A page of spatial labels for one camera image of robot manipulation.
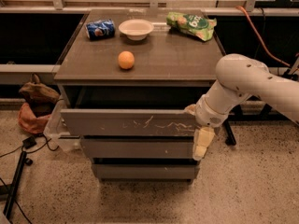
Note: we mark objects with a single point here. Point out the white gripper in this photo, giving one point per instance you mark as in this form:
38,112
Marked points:
207,115

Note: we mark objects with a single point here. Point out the grey top drawer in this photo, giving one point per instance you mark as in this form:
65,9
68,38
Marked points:
128,122

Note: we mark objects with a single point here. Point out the grey drawer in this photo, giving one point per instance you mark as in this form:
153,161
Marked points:
128,122
133,148
115,171

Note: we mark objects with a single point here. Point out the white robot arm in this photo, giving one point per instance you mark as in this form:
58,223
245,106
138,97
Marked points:
237,79

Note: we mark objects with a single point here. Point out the grey drawer cabinet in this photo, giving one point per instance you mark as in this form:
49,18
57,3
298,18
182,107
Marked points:
171,71

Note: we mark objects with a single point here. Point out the grey bottom drawer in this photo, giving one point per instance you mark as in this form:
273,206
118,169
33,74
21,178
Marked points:
115,171

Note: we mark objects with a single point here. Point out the grey middle drawer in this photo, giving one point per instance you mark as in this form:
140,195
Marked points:
133,148

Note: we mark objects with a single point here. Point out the black table leg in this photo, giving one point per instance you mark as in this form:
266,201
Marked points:
239,113

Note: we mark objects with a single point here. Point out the orange fruit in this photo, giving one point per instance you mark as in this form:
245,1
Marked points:
126,60

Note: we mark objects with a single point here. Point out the green chip bag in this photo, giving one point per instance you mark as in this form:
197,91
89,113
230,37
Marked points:
190,24

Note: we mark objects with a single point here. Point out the white bowl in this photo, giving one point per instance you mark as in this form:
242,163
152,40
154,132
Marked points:
136,30

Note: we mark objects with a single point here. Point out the blue pepsi can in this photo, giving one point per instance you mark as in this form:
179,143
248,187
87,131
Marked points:
101,29

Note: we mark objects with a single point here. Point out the clear plastic bin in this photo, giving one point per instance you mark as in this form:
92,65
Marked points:
56,130

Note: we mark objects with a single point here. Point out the black power adapter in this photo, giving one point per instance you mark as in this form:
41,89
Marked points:
29,142

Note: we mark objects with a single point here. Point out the black stand left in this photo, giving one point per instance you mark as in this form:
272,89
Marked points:
12,190

